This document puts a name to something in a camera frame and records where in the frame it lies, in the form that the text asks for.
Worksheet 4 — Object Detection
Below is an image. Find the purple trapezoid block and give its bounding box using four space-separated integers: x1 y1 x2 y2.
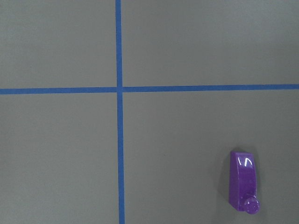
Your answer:
228 151 260 215

